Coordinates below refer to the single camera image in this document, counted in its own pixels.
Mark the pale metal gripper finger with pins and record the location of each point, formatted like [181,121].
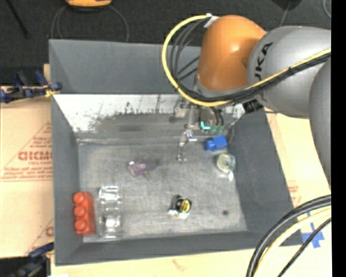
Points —
[182,149]
[192,138]

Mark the blue toy block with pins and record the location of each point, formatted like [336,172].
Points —
[216,143]

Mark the clear tape roll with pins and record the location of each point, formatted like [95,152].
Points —
[226,162]

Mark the small purple packet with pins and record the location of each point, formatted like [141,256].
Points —
[137,168]

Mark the grey metal bin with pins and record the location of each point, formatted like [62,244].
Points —
[161,195]

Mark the small white cap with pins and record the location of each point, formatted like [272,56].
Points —
[230,176]

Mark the black and yellow tape measure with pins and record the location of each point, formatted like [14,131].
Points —
[181,206]

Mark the red toy brick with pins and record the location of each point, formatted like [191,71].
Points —
[84,213]

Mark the brown cardboard board red print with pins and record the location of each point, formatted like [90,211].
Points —
[24,154]

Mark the black cylinder on white bracket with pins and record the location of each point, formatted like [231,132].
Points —
[252,106]

